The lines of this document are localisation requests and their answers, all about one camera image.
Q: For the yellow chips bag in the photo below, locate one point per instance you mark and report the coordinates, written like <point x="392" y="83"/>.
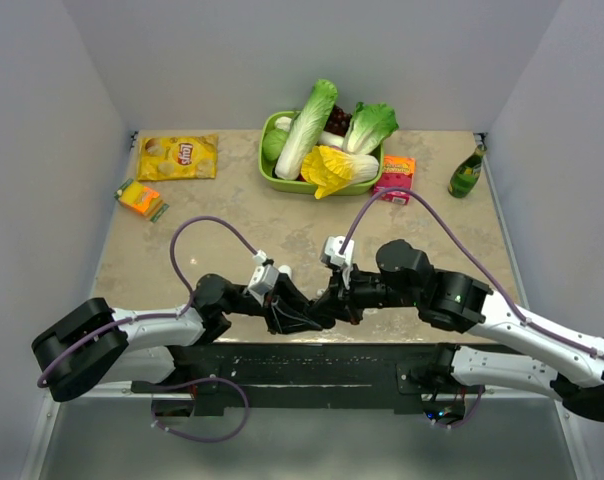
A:
<point x="177" y="158"/>

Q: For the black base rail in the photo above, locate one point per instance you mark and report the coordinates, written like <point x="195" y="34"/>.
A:
<point x="397" y="377"/>

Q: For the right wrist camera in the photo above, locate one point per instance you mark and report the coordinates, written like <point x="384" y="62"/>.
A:
<point x="337" y="254"/>

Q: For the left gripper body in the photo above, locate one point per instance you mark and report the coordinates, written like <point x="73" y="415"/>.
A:
<point x="275" y="321"/>

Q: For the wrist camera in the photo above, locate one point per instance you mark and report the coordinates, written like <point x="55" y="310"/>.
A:
<point x="264" y="277"/>
<point x="337" y="254"/>

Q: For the green glass bottle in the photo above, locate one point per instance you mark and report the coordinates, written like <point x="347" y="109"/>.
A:
<point x="467" y="174"/>

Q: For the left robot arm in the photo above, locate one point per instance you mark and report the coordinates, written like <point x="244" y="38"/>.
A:
<point x="147" y="325"/>

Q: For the small green cabbage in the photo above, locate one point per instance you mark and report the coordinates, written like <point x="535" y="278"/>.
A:
<point x="273" y="144"/>

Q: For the yellow orange sponge pack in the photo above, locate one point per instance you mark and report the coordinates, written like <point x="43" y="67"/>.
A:
<point x="141" y="199"/>

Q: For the green plastic basin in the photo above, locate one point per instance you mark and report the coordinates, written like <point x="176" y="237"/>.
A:
<point x="298" y="187"/>

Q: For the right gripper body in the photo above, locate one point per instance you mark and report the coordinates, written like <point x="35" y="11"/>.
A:
<point x="365" y="291"/>

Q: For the tall napa cabbage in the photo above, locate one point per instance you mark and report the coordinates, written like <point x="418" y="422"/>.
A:
<point x="306" y="129"/>

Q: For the yellow napa cabbage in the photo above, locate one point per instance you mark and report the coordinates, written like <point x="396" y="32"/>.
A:
<point x="332" y="170"/>

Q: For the white earbud charging case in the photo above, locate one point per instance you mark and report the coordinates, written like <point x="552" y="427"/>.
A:
<point x="286" y="270"/>

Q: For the pink snack box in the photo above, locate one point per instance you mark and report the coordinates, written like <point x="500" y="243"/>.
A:
<point x="396" y="172"/>

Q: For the dark red grapes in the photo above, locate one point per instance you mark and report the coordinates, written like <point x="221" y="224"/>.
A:
<point x="338" y="121"/>

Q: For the green leafy lettuce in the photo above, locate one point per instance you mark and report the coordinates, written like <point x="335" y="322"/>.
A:
<point x="370" y="125"/>

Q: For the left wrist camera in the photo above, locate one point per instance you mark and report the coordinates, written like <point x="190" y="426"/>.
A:
<point x="264" y="277"/>

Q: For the white radish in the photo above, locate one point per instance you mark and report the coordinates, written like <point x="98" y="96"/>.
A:
<point x="326" y="138"/>

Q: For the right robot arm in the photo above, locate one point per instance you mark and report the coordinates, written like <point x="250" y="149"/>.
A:
<point x="542" y="357"/>

